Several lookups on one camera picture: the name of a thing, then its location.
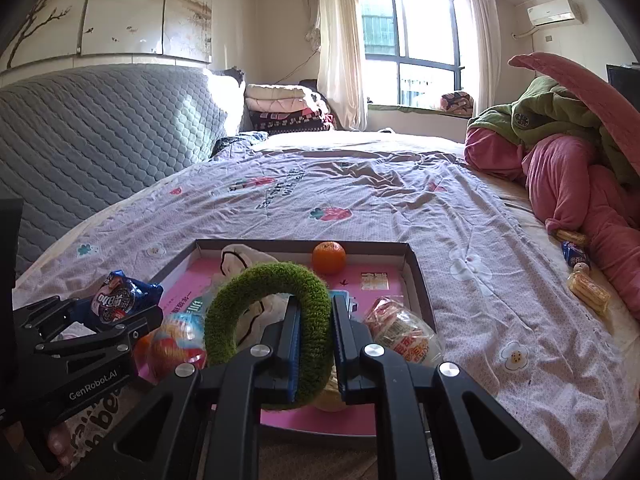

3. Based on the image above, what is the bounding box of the painted wall cabinet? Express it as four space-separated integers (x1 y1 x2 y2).
0 0 213 73

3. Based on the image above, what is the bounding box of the green fuzzy ring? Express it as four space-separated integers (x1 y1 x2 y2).
204 261 335 411

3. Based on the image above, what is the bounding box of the white pillow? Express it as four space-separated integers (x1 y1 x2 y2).
202 70 248 136

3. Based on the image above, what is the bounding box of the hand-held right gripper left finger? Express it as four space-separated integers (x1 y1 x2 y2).
112 295 302 480

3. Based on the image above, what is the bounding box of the large yellow snack pack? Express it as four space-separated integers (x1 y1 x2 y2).
567 262 612 317

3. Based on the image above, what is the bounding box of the strawberry printed bedsheet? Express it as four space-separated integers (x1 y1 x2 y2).
10 130 631 480

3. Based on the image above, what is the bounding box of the white mesh drawstring pouch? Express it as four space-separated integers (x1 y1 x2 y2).
212 243 291 351

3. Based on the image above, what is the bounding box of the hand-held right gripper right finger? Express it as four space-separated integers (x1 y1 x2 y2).
331 294 576 480

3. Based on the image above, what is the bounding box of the white air conditioner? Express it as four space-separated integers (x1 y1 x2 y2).
526 0 585 27

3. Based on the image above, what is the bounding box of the pink quilt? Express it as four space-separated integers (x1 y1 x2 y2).
464 127 640 321

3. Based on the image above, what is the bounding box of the black television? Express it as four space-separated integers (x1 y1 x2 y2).
606 62 640 93

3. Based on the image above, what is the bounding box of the blue-topped toy egg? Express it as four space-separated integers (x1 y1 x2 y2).
147 311 208 381

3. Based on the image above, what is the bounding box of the grey quilted headboard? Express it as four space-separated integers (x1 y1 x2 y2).
0 65 228 266

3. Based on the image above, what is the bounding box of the dark patterned folded blanket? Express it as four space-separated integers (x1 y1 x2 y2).
248 109 336 135

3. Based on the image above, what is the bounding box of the dark floral cloth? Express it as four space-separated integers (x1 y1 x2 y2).
210 131 271 158

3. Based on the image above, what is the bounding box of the cream folded blanket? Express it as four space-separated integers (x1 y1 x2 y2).
245 84 311 103

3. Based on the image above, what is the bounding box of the blue candy wrapper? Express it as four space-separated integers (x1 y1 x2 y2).
561 241 591 268

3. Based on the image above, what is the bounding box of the dark-framed window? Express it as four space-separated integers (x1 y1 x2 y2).
357 0 473 108

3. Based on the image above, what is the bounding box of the patterned blanket on windowsill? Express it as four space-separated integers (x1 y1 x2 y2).
440 91 476 113

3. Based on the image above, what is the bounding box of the grey shallow cardboard box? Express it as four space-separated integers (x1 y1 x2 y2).
135 239 437 461

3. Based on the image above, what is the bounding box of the person's left hand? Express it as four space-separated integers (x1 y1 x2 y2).
46 422 77 467

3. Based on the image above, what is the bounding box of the green garment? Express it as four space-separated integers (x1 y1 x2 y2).
467 76 640 186

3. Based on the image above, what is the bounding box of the walnut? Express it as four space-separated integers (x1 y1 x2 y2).
320 385 347 412

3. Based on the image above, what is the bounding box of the pink folded blanket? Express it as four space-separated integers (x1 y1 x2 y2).
245 99 321 114

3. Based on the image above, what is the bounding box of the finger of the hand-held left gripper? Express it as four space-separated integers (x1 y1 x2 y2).
32 306 166 361
12 296 101 346

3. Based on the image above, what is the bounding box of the cream curtain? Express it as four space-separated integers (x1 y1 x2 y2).
465 0 506 116
316 0 370 132

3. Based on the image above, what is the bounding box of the orange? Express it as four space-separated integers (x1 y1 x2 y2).
312 241 347 276
134 332 156 368

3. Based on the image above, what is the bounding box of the blue cookie packet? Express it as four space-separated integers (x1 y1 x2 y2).
90 270 165 325

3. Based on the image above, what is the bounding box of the pink flat cushion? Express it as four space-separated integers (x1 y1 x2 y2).
507 51 640 171

